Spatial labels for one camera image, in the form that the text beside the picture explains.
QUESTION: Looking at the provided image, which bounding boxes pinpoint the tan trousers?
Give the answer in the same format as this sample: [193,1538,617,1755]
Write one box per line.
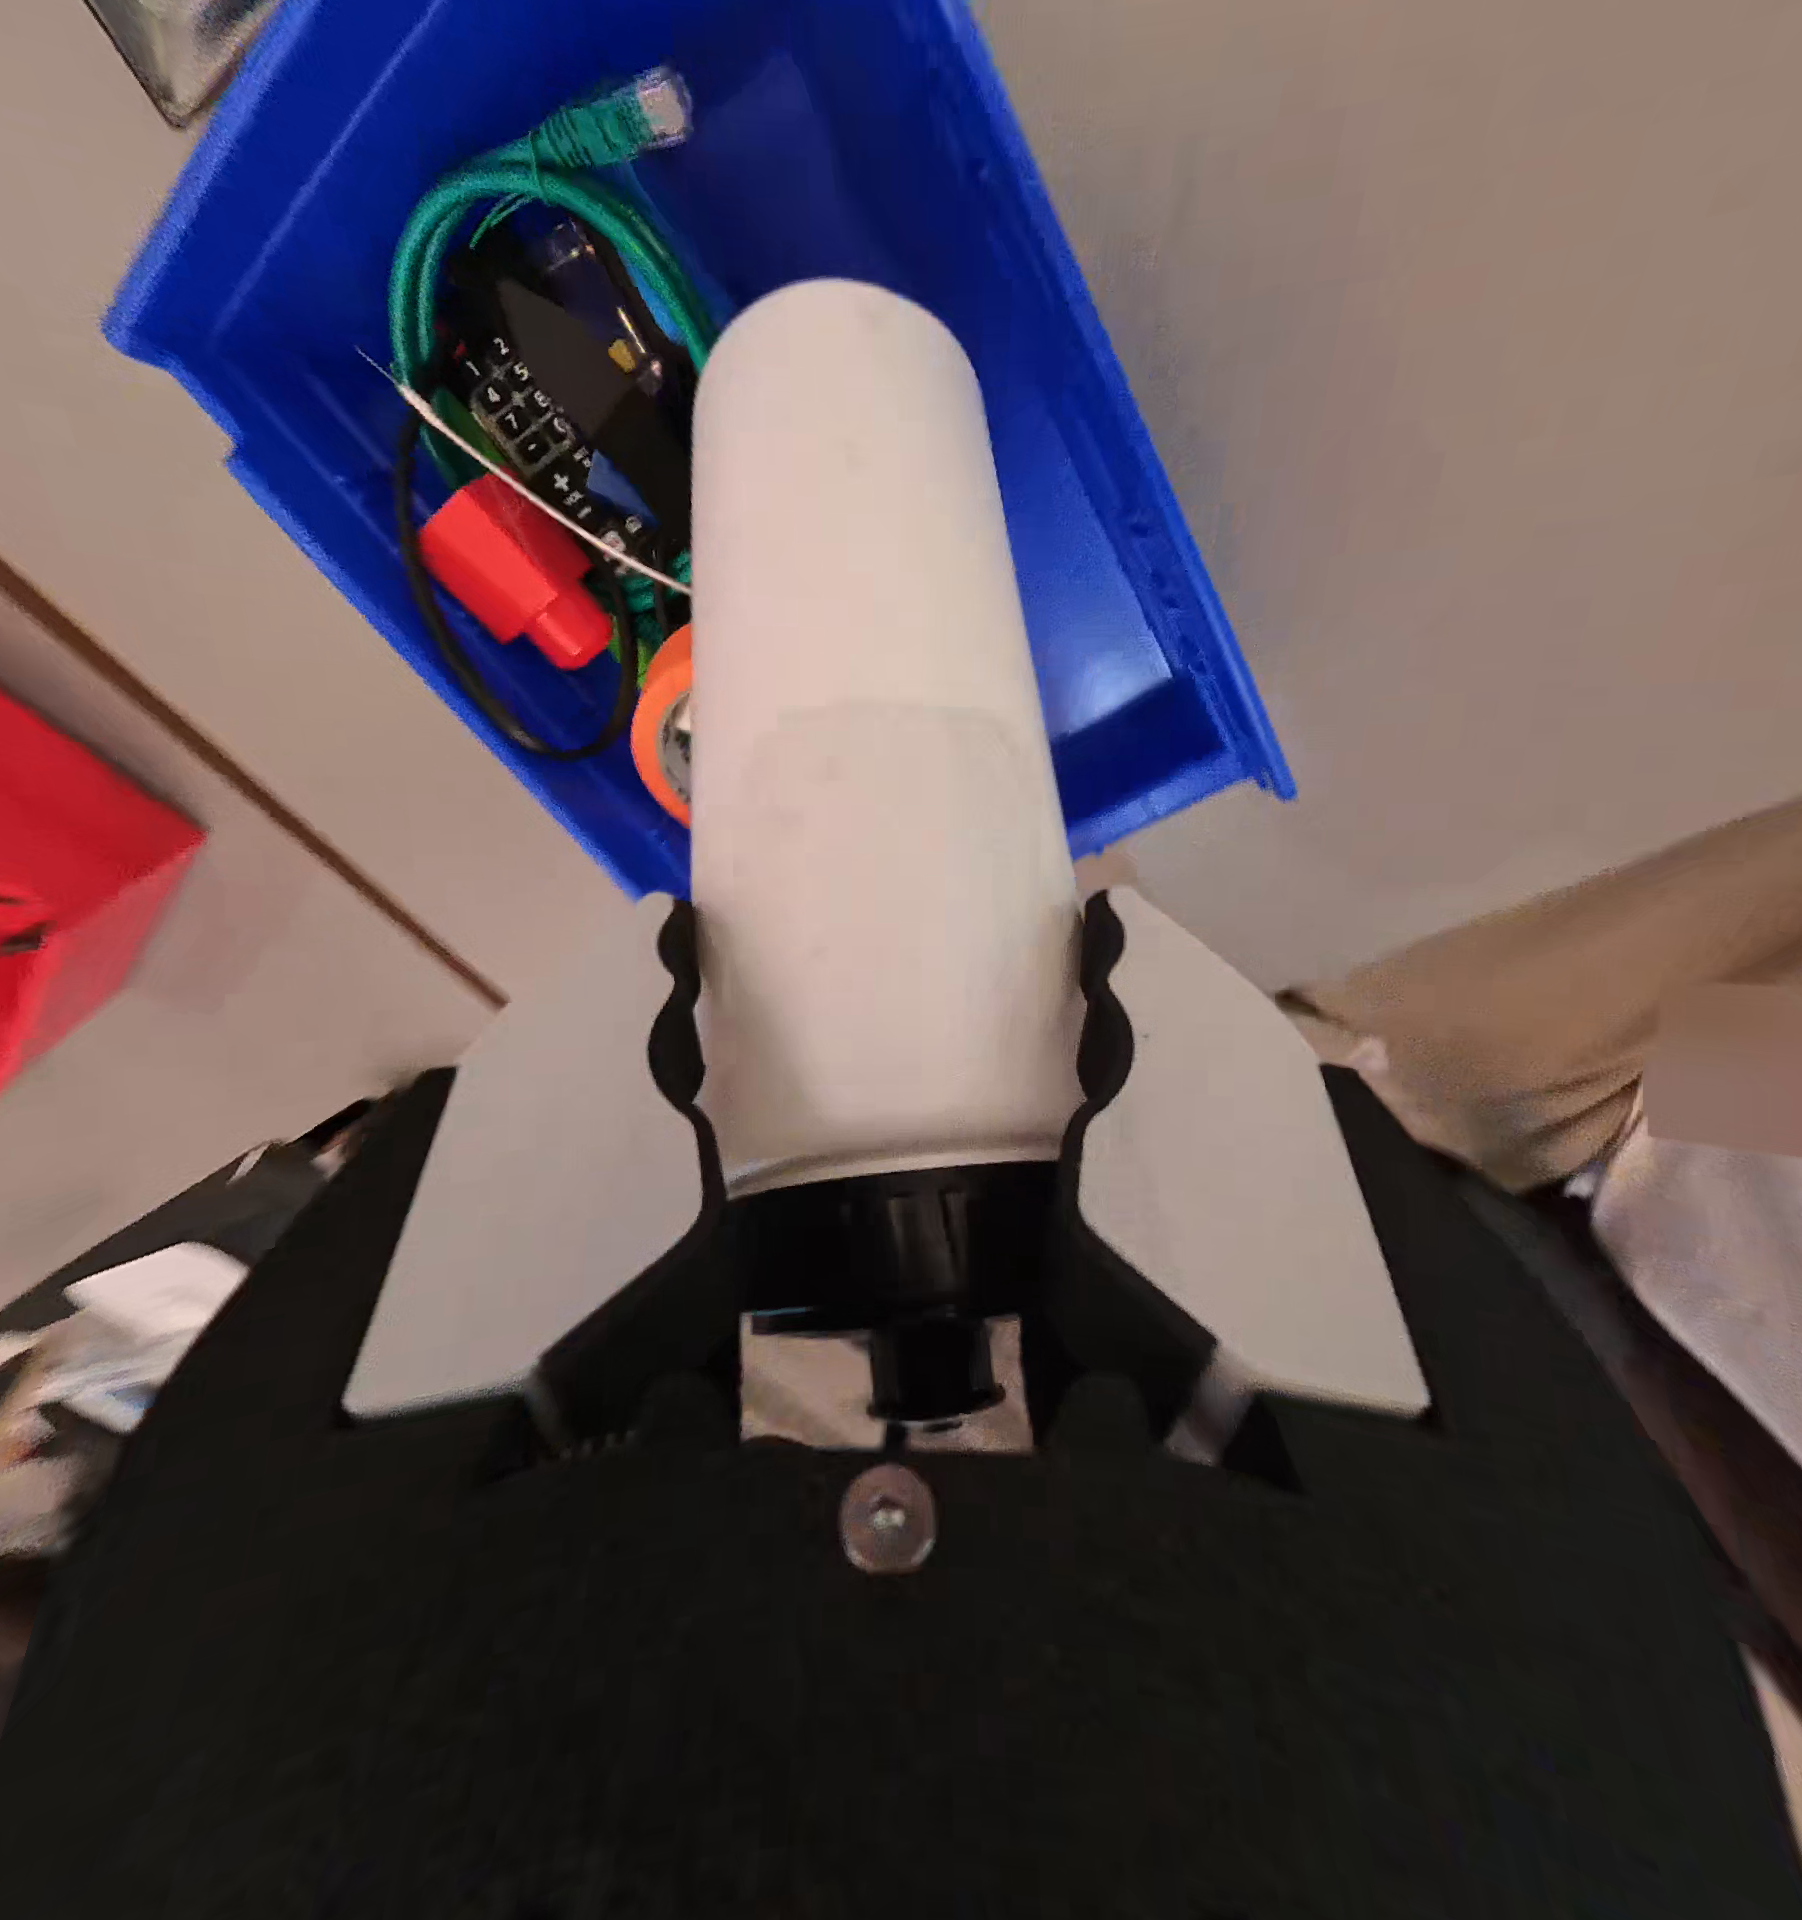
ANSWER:
[1275,783,1802,1197]

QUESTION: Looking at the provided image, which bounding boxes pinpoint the red plastic bin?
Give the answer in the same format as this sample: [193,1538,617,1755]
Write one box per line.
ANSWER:
[0,645,208,1121]

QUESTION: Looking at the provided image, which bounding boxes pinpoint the orange tape roll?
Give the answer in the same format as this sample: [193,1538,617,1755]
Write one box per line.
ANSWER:
[629,624,695,829]

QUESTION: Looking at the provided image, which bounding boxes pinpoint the white bottle with black cap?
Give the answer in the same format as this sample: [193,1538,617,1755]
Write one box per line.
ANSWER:
[687,280,1080,1421]

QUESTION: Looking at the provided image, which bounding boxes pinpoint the white thin cable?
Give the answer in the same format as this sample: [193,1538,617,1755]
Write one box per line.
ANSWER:
[357,347,694,592]

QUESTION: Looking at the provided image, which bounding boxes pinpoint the blue plastic bin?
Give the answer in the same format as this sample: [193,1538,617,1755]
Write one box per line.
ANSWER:
[103,0,1297,901]

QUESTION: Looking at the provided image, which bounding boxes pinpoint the red plastic block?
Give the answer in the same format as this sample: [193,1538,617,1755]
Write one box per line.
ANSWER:
[420,482,614,671]

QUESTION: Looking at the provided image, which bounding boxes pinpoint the white crumpled papers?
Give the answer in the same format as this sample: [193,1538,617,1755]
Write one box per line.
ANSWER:
[0,1244,247,1592]

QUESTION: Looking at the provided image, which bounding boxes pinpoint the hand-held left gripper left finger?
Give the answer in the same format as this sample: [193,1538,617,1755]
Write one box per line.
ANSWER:
[342,895,744,1448]

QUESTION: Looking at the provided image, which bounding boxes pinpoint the green ethernet cable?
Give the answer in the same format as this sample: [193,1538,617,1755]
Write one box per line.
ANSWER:
[389,68,723,669]

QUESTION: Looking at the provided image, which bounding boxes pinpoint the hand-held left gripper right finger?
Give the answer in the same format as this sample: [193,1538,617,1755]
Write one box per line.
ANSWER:
[1042,892,1437,1453]

